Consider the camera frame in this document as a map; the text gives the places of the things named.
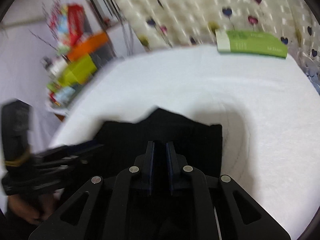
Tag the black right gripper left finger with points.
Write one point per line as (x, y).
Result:
(103, 208)

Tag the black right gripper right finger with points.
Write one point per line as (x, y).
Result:
(215, 208)

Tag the black pants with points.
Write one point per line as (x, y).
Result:
(123, 142)

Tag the person's left hand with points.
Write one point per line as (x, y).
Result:
(28, 213)

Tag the lime green box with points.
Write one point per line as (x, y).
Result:
(78, 71)

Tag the white bed cover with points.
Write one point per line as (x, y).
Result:
(268, 109)

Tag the orange box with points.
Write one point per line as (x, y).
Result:
(88, 46)

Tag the red snack package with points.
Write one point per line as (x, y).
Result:
(75, 21)

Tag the green and white box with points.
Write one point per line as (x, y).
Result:
(250, 42)

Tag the heart patterned cream curtain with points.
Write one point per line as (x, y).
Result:
(170, 23)

